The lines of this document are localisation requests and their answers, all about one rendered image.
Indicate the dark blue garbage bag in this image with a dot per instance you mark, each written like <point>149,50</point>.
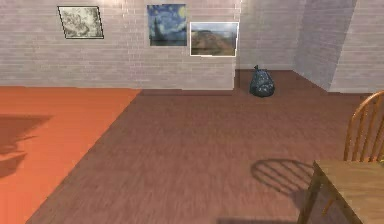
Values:
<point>262,83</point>

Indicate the white framed landscape picture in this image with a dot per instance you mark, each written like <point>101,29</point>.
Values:
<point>213,39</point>

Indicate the blue starry night painting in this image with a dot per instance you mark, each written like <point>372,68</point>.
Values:
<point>166,25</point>

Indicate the grey sketch framed picture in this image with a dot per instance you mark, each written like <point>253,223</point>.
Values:
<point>80,22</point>

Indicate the orange wooden spindle chair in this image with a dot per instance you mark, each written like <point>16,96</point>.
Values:
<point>364,128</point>

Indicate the brown wooden table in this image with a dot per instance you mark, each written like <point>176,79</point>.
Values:
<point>353,190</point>

